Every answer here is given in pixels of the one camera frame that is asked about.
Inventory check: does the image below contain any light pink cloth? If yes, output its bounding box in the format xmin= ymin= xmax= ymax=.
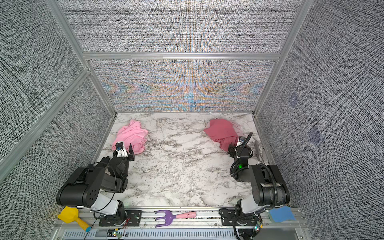
xmin=112 ymin=119 xmax=149 ymax=155

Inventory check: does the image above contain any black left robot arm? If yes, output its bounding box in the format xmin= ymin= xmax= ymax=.
xmin=56 ymin=142 xmax=135 ymax=227

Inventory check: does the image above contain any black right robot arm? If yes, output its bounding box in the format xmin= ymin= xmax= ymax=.
xmin=219 ymin=145 xmax=290 ymax=240

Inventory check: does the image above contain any dark pink cloth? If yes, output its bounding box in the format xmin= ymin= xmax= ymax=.
xmin=204 ymin=119 xmax=243 ymax=152

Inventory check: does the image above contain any blue sponge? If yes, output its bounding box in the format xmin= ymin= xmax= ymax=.
xmin=269 ymin=206 xmax=296 ymax=223

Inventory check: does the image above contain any yellow toy shovel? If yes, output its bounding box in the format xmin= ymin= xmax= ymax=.
xmin=58 ymin=207 xmax=91 ymax=233

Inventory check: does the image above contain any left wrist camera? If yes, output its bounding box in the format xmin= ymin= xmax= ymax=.
xmin=115 ymin=142 xmax=126 ymax=158

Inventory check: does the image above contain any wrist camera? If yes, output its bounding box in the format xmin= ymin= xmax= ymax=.
xmin=115 ymin=142 xmax=126 ymax=158
xmin=237 ymin=136 xmax=246 ymax=147

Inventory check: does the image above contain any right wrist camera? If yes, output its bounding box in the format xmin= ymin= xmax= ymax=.
xmin=237 ymin=136 xmax=246 ymax=147

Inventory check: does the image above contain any black corrugated cable conduit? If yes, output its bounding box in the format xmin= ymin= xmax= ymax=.
xmin=229 ymin=131 xmax=278 ymax=240

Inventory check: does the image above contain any purple toy rake pink handle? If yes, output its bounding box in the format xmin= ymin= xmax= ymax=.
xmin=155 ymin=210 xmax=197 ymax=228

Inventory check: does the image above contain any aluminium mounting rail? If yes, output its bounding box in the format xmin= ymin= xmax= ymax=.
xmin=55 ymin=206 xmax=305 ymax=232

